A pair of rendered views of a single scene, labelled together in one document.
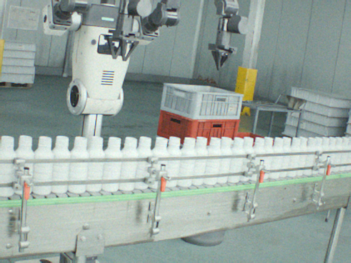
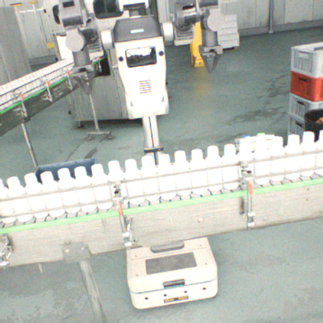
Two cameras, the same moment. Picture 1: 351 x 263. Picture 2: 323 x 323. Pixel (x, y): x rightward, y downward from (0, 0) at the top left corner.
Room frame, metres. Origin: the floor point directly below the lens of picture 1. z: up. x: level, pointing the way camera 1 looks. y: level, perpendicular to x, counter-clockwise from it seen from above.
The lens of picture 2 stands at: (0.83, -0.69, 1.67)
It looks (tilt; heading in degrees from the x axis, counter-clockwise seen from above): 26 degrees down; 36
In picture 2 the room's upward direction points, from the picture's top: 7 degrees counter-clockwise
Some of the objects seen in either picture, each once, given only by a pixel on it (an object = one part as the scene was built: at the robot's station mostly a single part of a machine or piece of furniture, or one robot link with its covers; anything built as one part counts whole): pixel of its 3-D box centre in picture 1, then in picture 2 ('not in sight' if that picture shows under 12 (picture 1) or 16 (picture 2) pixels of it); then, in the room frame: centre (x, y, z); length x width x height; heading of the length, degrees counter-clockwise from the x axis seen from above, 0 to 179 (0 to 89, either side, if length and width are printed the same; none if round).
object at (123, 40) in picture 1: (124, 46); (85, 80); (1.65, 0.20, 1.44); 0.07 x 0.07 x 0.09; 40
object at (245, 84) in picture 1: (244, 91); not in sight; (11.88, -1.50, 0.55); 0.40 x 0.40 x 1.10; 39
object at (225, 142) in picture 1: (222, 159); (213, 168); (1.82, -0.19, 1.08); 0.06 x 0.06 x 0.17
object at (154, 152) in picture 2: not in sight; (157, 176); (2.20, 0.36, 0.74); 0.11 x 0.11 x 0.40; 39
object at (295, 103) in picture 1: (294, 106); not in sight; (6.89, -1.62, 0.85); 0.36 x 0.12 x 0.27; 39
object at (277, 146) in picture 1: (275, 158); (292, 157); (2.00, -0.43, 1.08); 0.06 x 0.06 x 0.17
